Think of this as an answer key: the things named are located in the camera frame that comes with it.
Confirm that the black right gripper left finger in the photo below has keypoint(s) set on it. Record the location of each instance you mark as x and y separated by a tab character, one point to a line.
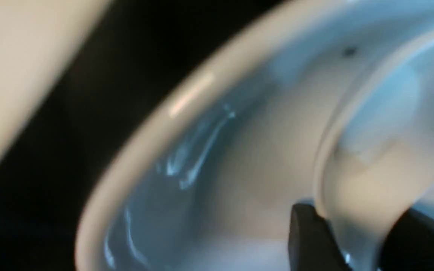
311	245

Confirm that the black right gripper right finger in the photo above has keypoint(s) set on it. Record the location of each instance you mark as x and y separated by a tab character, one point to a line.
410	244

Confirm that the white ceramic soup spoon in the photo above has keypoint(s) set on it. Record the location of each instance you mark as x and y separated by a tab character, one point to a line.
376	155

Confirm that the white bowl with spoon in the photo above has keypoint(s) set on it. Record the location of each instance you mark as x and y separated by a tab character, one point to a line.
208	181

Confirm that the large white rectangular plate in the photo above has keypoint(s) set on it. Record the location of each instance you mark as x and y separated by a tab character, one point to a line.
38	38

